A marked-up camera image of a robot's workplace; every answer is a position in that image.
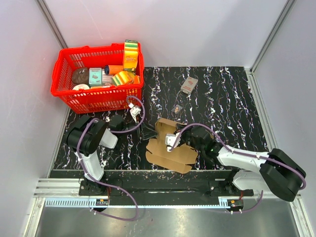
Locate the lying yellow green sponge pack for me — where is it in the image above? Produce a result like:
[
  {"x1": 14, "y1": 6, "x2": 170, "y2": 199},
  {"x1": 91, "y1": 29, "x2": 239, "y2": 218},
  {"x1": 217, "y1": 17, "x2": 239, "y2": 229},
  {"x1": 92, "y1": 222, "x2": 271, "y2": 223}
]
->
[{"x1": 111, "y1": 71, "x2": 135, "y2": 86}]

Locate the white round tape roll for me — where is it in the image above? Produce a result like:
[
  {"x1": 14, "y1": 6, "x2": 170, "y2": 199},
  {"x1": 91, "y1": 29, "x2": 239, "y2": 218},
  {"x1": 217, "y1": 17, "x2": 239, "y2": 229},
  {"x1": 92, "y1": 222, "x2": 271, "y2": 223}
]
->
[{"x1": 73, "y1": 84, "x2": 90, "y2": 91}]

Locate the brown round bread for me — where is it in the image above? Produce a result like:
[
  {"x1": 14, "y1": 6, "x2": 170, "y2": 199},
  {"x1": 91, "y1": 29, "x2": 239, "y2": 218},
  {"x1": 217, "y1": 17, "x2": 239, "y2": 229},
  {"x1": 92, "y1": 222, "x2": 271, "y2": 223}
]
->
[{"x1": 71, "y1": 67, "x2": 89, "y2": 85}]

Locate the orange cylinder can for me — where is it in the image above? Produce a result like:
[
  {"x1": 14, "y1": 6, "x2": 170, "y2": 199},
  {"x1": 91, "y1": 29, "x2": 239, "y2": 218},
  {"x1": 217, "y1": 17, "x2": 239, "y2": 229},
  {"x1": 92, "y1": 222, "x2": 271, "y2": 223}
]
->
[{"x1": 104, "y1": 65, "x2": 123, "y2": 76}]

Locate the grey card box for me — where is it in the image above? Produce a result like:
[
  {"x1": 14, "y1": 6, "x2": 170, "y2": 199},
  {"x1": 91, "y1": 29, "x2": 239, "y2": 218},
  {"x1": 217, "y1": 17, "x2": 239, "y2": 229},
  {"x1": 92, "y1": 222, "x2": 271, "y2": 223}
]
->
[{"x1": 180, "y1": 77, "x2": 198, "y2": 95}]

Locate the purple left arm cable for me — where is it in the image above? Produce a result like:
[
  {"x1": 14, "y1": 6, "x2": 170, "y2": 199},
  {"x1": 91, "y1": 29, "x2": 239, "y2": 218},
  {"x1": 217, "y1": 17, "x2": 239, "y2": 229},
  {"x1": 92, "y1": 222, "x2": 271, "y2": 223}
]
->
[{"x1": 76, "y1": 95, "x2": 145, "y2": 221}]

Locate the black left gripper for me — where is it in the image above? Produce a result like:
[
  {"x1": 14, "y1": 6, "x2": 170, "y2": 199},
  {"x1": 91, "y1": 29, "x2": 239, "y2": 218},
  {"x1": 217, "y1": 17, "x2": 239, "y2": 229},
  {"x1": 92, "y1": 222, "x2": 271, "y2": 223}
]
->
[{"x1": 119, "y1": 114, "x2": 158, "y2": 140}]

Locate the teal small box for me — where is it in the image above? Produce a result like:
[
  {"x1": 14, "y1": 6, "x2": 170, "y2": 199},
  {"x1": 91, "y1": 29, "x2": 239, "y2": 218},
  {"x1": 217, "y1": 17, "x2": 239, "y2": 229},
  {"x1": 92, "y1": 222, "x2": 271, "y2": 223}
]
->
[{"x1": 88, "y1": 68, "x2": 102, "y2": 87}]

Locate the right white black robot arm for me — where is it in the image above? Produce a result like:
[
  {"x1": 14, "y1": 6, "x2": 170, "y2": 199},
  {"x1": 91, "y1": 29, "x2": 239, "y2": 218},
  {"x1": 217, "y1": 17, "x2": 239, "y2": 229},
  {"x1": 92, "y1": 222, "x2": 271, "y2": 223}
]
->
[{"x1": 165, "y1": 123, "x2": 307, "y2": 202}]

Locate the pink white flat box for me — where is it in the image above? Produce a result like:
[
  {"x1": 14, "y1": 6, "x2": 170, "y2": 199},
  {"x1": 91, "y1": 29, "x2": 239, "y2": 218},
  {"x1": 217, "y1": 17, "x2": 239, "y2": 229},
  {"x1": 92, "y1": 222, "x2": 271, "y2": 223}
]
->
[{"x1": 102, "y1": 69, "x2": 113, "y2": 86}]

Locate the red plastic shopping basket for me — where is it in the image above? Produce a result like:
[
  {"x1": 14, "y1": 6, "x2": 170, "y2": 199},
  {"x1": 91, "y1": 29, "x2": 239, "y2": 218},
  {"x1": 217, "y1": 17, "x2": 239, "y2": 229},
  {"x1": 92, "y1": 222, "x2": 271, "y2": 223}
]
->
[{"x1": 50, "y1": 43, "x2": 145, "y2": 114}]

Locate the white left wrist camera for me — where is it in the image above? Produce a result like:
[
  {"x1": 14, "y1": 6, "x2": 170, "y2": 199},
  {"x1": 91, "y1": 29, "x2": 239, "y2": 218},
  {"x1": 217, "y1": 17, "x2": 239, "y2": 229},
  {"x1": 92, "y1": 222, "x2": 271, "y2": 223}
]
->
[{"x1": 128, "y1": 103, "x2": 141, "y2": 123}]

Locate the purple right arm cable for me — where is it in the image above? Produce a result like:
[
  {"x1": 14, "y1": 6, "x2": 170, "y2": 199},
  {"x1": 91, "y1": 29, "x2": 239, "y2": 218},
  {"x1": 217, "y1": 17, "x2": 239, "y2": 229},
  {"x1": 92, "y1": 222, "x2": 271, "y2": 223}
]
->
[{"x1": 167, "y1": 123, "x2": 308, "y2": 213}]

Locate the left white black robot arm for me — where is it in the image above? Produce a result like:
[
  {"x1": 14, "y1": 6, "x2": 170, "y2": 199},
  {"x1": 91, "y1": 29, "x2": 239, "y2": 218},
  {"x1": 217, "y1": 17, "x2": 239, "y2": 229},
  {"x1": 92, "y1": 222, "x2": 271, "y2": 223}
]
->
[{"x1": 65, "y1": 115, "x2": 158, "y2": 195}]

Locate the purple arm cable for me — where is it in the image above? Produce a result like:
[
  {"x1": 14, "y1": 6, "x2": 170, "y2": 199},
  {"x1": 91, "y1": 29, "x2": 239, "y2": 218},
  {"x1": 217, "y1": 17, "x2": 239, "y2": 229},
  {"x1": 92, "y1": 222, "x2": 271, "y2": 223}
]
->
[
  {"x1": 167, "y1": 123, "x2": 308, "y2": 213},
  {"x1": 76, "y1": 95, "x2": 145, "y2": 221}
]

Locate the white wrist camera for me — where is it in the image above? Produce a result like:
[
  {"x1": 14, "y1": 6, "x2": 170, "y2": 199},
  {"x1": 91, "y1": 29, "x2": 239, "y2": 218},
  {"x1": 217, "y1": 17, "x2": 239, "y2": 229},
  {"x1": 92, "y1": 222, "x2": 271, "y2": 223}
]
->
[
  {"x1": 128, "y1": 103, "x2": 141, "y2": 123},
  {"x1": 165, "y1": 133, "x2": 176, "y2": 152}
]

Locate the orange snack packet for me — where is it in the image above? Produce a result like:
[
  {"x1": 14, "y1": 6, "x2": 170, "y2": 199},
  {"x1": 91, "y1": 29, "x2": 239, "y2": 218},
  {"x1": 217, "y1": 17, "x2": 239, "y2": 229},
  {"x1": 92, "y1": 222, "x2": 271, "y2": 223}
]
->
[{"x1": 133, "y1": 75, "x2": 140, "y2": 84}]

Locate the tall yellow green sponge pack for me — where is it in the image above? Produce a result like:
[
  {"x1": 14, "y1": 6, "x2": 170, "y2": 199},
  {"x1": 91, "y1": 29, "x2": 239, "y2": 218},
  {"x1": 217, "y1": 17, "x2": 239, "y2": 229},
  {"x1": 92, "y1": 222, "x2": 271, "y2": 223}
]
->
[{"x1": 123, "y1": 39, "x2": 139, "y2": 72}]

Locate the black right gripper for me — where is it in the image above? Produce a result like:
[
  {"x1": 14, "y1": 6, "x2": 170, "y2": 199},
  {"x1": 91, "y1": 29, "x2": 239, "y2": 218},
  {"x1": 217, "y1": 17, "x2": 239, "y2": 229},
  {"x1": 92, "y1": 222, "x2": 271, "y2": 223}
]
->
[{"x1": 174, "y1": 123, "x2": 204, "y2": 154}]

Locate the brown cardboard box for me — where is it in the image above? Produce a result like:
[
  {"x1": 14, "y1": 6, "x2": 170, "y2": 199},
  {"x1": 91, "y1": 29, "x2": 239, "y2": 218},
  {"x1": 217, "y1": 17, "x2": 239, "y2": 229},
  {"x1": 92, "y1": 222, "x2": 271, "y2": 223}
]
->
[{"x1": 146, "y1": 118, "x2": 198, "y2": 174}]

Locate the small clear packet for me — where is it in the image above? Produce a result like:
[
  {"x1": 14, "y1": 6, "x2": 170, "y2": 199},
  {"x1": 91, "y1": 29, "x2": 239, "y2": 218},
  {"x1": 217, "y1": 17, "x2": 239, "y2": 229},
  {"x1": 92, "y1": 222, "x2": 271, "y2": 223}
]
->
[{"x1": 173, "y1": 106, "x2": 181, "y2": 114}]

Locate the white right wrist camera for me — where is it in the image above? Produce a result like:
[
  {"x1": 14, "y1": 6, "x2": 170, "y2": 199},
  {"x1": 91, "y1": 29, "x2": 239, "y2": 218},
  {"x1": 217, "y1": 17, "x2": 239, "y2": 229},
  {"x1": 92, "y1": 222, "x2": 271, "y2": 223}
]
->
[{"x1": 165, "y1": 133, "x2": 176, "y2": 152}]

